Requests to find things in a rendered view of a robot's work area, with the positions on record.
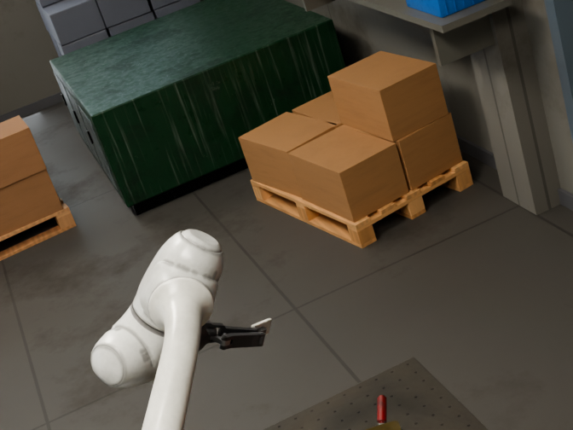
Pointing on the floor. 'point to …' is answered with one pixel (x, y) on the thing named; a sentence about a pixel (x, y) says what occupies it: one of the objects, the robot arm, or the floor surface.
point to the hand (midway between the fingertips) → (236, 315)
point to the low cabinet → (193, 91)
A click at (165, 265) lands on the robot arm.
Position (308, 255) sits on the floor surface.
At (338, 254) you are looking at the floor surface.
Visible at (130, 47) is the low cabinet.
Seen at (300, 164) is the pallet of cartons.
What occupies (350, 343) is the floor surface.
